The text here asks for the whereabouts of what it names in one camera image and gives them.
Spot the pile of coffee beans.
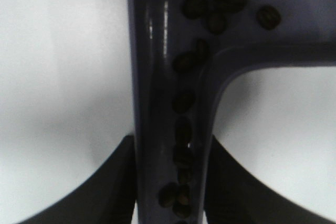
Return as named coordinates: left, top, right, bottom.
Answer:
left=159, top=0, right=283, bottom=224

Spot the grey plastic dustpan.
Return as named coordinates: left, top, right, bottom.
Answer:
left=128, top=0, right=335, bottom=223

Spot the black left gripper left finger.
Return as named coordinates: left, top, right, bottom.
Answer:
left=24, top=135, right=137, bottom=223

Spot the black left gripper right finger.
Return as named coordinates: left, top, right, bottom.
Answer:
left=204, top=137, right=331, bottom=223

